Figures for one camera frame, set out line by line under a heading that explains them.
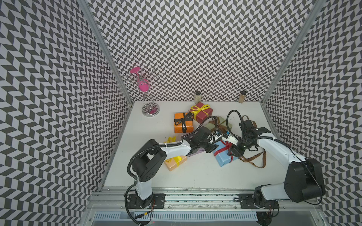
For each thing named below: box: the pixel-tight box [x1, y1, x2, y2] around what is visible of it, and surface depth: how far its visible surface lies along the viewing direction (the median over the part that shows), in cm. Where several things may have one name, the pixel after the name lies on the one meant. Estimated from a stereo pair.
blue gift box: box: [212, 139, 239, 168], surface depth 84 cm
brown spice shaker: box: [238, 90, 247, 104], surface depth 115 cm
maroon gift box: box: [189, 102, 214, 124], surface depth 105 cm
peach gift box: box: [164, 155, 188, 172], surface depth 83 cm
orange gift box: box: [173, 112, 194, 134], surface depth 98 cm
